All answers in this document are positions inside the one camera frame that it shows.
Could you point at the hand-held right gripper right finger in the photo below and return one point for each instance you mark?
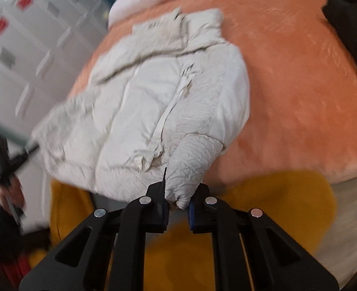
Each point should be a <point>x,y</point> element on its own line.
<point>196,218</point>

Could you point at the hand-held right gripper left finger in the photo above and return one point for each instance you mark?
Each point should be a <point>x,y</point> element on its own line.
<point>158,215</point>

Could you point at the white puffer jacket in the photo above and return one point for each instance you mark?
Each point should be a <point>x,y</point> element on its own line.
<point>142,103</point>

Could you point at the person's left hand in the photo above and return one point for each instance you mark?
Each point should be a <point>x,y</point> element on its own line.
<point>13,194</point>

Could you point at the grey bed base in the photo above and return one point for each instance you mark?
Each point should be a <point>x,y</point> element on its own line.
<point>105,200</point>

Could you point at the person's yellow clothing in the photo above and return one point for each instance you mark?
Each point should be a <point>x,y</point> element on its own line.
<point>272,194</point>

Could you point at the white wardrobe doors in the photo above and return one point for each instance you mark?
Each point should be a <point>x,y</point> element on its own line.
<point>30,51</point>

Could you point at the orange plush blanket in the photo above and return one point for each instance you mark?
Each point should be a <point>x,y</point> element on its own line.
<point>287,81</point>

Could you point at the dark cloth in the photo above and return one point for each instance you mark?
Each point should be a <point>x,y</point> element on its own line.
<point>345,21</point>

